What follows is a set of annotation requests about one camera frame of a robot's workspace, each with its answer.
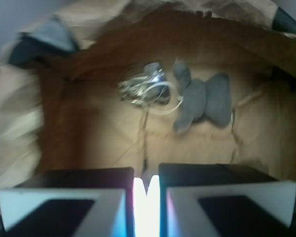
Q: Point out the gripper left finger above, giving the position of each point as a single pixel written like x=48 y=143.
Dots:
x=70 y=203

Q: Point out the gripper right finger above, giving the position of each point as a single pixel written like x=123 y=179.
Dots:
x=224 y=200

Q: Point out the silver keys bunch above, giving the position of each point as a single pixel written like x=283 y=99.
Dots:
x=140 y=84

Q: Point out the grey plush elephant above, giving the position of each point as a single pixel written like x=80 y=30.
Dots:
x=210 y=99

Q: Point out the brown paper bag bin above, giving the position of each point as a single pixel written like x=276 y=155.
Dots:
x=65 y=112

